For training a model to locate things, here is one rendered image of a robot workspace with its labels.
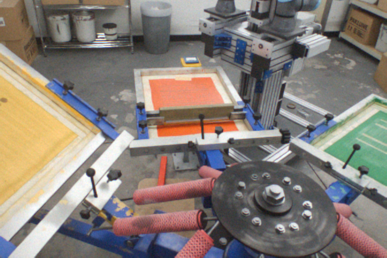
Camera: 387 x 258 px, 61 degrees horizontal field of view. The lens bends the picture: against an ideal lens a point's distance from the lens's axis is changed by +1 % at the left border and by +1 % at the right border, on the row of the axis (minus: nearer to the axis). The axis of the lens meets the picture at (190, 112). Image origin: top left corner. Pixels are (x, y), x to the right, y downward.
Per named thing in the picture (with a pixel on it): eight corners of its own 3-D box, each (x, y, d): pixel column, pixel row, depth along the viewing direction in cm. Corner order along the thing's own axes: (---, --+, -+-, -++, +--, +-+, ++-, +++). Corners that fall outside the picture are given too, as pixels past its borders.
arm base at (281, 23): (279, 23, 218) (281, 8, 212) (298, 29, 209) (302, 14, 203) (265, 27, 209) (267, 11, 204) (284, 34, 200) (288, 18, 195)
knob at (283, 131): (271, 138, 156) (274, 125, 152) (282, 137, 157) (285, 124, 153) (277, 148, 150) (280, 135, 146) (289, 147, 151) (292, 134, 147)
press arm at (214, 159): (201, 151, 144) (202, 141, 141) (215, 150, 145) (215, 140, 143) (211, 178, 130) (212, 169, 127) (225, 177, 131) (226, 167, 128)
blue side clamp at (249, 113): (235, 110, 184) (236, 99, 180) (243, 109, 185) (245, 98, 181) (253, 143, 159) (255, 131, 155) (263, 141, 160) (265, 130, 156)
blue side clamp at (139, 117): (136, 116, 174) (135, 105, 170) (145, 116, 175) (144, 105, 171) (139, 152, 149) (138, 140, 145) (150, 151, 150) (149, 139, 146)
